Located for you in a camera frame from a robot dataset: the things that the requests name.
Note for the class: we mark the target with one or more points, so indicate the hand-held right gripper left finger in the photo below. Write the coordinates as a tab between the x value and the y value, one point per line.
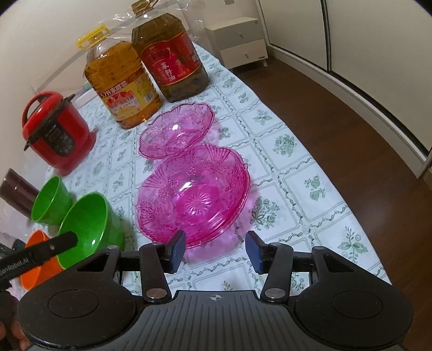
177	251

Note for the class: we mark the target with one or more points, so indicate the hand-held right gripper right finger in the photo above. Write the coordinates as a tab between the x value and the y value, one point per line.
255	251

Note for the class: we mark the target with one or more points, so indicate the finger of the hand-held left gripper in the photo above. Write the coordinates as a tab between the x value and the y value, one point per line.
57	245

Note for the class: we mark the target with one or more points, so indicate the orange plastic bowl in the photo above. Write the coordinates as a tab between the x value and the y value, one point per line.
37	278

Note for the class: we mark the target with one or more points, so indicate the large green plastic bowl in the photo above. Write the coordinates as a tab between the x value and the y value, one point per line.
91	219

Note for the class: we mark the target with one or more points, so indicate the small green plastic bowl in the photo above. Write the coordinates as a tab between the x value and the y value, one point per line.
50	199

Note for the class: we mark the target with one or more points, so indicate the large pink plastic bowl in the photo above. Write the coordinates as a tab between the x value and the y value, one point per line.
192	195

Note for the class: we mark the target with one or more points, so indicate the small pink plastic plate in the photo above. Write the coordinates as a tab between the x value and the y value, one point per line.
175	131

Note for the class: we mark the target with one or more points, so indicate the brown thermos cup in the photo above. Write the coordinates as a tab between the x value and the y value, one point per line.
17	192

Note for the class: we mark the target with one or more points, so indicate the floral white tablecloth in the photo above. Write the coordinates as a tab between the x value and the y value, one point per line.
270	141

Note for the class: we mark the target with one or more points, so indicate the red electric pressure cooker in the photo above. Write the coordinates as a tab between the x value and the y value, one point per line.
64	135

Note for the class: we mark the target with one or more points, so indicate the yellow-capped cooking oil bottle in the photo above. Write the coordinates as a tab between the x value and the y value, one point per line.
114	74

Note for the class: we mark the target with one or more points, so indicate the red-label cooking oil bottle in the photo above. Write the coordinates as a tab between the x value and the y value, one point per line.
168	67

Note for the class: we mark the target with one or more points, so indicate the white bedside cabinet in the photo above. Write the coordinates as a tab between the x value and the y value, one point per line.
236	44

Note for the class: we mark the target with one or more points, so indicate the white sliding wardrobe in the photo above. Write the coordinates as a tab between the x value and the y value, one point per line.
354	50

